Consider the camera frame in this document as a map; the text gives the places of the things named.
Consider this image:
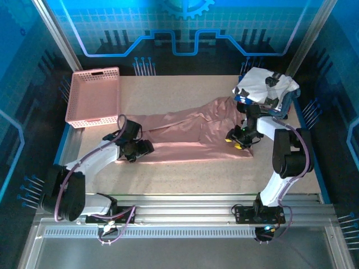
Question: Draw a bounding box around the pink t-shirt with cartoon print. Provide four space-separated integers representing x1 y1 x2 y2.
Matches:
114 96 255 165

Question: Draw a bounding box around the blue folded t-shirt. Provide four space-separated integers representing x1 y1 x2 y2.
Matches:
234 88 301 120

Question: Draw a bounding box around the white t-shirt with black print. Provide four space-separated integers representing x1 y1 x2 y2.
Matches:
232 66 298 112

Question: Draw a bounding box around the pink perforated plastic basket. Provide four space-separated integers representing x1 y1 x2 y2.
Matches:
65 66 122 129

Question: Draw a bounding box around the black round connector box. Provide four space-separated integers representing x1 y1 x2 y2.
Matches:
254 225 279 243

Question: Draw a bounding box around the grey metal shelf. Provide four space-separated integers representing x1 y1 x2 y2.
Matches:
16 218 354 269

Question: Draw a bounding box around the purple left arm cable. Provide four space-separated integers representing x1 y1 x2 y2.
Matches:
53 113 137 246

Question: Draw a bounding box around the aluminium side frame rail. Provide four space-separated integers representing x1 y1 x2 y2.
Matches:
53 127 85 168

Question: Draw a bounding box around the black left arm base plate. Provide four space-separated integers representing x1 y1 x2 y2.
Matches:
85 206 137 225

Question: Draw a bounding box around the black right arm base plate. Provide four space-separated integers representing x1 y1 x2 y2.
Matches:
234 206 286 225

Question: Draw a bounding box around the aluminium front frame rail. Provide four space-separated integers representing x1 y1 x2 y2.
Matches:
36 193 337 226

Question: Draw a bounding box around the white left cable connector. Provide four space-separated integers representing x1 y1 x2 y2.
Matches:
99 222 118 238

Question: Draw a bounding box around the slotted aluminium cable strip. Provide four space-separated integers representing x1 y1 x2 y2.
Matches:
44 228 260 239

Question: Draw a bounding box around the aluminium frame post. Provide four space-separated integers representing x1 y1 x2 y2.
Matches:
32 0 82 72
285 0 339 76

